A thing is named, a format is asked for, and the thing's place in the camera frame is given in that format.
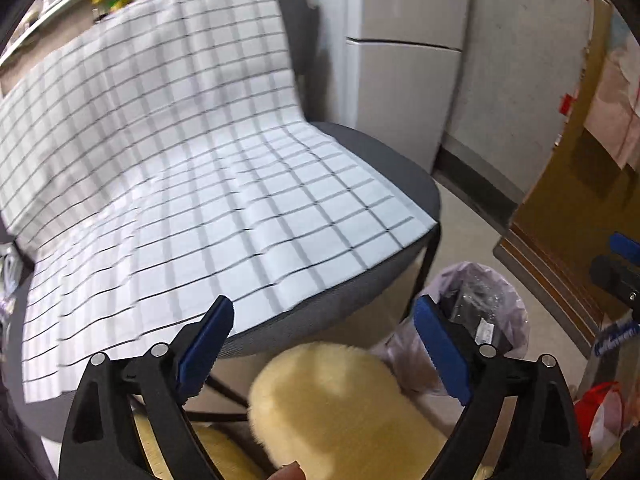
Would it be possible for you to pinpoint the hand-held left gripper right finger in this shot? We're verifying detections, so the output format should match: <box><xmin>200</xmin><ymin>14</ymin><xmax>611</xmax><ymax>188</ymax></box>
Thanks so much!
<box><xmin>412</xmin><ymin>294</ymin><xmax>586</xmax><ymax>480</ymax></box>

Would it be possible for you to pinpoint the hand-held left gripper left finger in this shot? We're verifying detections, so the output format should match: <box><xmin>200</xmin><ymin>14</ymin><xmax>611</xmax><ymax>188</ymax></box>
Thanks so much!
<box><xmin>59</xmin><ymin>295</ymin><xmax>236</xmax><ymax>480</ymax></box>

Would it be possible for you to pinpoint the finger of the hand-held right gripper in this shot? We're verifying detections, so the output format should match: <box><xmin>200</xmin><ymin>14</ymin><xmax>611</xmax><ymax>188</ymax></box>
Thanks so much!
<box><xmin>589</xmin><ymin>232</ymin><xmax>640</xmax><ymax>311</ymax></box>

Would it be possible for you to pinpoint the person's left hand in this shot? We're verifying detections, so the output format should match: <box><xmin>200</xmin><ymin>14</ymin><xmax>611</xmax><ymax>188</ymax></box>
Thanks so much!
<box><xmin>269</xmin><ymin>461</ymin><xmax>307</xmax><ymax>480</ymax></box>

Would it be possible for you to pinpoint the brown cardboard box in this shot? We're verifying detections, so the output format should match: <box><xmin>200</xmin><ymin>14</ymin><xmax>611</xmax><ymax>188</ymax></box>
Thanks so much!
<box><xmin>492</xmin><ymin>0</ymin><xmax>640</xmax><ymax>361</ymax></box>

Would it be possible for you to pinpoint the red plastic bag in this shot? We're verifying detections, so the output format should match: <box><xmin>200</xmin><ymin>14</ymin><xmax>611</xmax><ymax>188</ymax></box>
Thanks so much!
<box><xmin>572</xmin><ymin>382</ymin><xmax>626</xmax><ymax>456</ymax></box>

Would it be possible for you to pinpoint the white black checked cloth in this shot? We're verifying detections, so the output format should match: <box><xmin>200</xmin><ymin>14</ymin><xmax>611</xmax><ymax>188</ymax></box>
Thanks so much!
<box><xmin>0</xmin><ymin>0</ymin><xmax>436</xmax><ymax>403</ymax></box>

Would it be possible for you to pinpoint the pale pink hanging bag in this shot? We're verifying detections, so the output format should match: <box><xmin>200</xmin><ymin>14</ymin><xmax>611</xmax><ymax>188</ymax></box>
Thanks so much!
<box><xmin>582</xmin><ymin>30</ymin><xmax>640</xmax><ymax>171</ymax></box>

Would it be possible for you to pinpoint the grey office chair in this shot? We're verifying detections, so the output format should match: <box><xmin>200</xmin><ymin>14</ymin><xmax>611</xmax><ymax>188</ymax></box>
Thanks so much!
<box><xmin>0</xmin><ymin>0</ymin><xmax>443</xmax><ymax>443</ymax></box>

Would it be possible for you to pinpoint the white refrigerator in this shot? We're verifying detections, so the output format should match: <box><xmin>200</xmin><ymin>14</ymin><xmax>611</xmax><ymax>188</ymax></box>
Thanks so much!
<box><xmin>300</xmin><ymin>0</ymin><xmax>596</xmax><ymax>211</ymax></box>

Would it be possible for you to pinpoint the white wall shelf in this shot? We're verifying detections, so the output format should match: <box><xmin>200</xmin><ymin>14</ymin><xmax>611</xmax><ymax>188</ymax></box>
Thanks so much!
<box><xmin>0</xmin><ymin>0</ymin><xmax>166</xmax><ymax>68</ymax></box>

